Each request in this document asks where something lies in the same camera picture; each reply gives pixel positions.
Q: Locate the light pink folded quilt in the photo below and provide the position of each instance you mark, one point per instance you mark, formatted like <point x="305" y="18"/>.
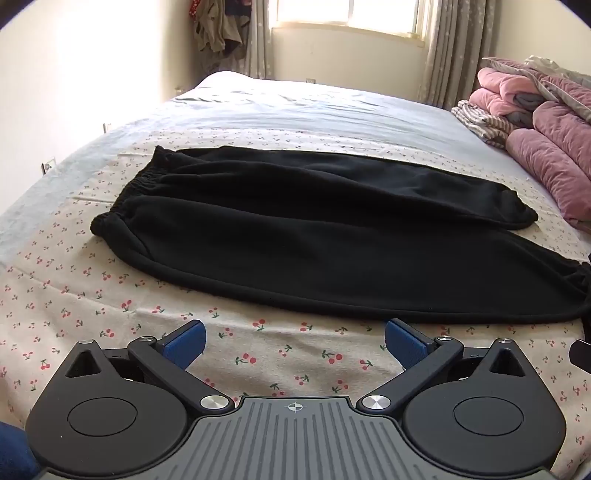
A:
<point x="498" y="94"/>

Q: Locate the grey curtain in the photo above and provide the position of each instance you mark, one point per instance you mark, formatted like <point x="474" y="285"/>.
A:
<point x="455" y="50"/>
<point x="259" y="41"/>

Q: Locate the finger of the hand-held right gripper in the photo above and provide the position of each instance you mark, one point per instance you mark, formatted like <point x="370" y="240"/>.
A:
<point x="581" y="351"/>

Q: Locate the window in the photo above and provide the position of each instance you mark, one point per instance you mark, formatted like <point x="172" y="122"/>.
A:
<point x="346" y="14"/>

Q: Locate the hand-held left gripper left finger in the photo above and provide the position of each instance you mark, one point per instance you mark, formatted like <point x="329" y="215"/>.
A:
<point x="184" y="344"/>

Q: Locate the mauve pink quilt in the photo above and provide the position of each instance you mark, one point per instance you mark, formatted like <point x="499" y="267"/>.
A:
<point x="554" y="143"/>

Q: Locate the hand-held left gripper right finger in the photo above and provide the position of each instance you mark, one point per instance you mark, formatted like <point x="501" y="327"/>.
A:
<point x="408" y="344"/>

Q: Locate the bed with grey sheet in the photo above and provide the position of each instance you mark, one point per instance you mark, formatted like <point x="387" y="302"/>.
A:
<point x="300" y="106"/>

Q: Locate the red floral hanging garment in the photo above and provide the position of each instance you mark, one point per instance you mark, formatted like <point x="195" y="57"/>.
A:
<point x="195" y="7"/>

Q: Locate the khaki hanging garment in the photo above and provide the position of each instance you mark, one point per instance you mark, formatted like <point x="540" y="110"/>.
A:
<point x="214" y="25"/>

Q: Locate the black pants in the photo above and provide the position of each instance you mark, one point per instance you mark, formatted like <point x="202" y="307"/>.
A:
<point x="300" y="230"/>

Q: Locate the cherry print bed sheet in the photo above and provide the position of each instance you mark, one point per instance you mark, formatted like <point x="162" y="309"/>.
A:
<point x="55" y="286"/>

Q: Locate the person's blue clothing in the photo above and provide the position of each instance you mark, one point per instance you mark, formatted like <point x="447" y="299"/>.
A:
<point x="16" y="452"/>

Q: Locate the striped folded cloth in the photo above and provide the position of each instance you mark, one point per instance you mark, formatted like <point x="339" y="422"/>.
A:
<point x="482" y="122"/>

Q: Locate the dark hanging garment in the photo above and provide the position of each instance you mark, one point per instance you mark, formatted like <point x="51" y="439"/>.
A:
<point x="240" y="2"/>

